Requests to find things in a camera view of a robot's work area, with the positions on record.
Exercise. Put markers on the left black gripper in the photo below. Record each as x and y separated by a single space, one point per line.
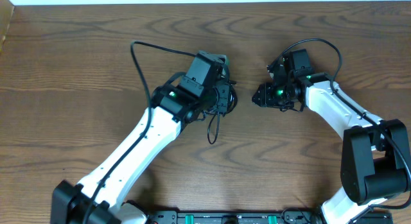
230 95

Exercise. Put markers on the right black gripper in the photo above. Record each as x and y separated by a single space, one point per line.
266 97

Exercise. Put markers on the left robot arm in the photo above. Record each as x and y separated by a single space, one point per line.
99 197

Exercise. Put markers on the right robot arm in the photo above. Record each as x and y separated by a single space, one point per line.
375 163

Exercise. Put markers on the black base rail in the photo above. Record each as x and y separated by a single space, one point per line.
291 216

